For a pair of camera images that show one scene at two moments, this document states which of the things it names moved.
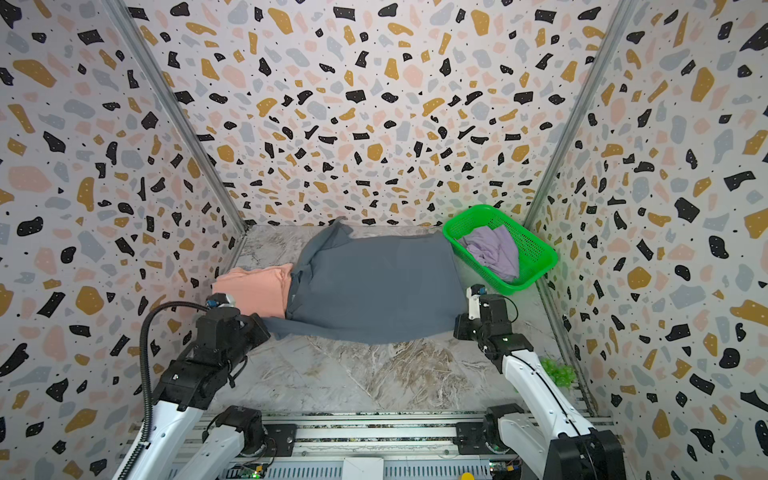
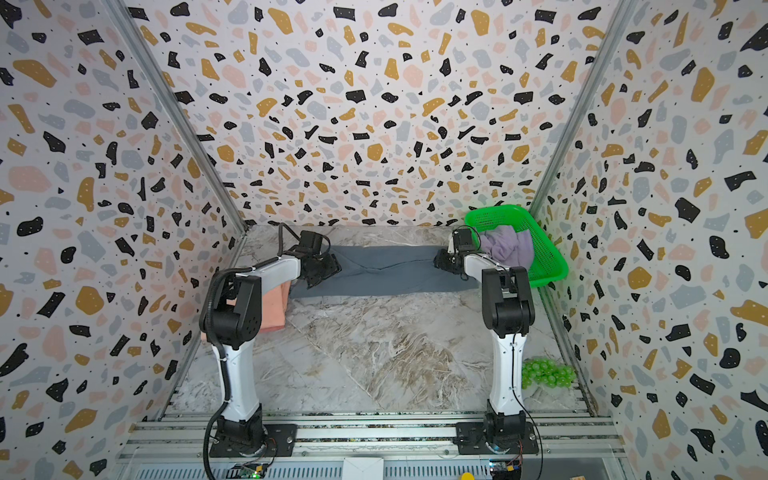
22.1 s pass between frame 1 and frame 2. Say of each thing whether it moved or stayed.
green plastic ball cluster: stayed
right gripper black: moved
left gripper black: moved
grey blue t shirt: moved
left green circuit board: stayed
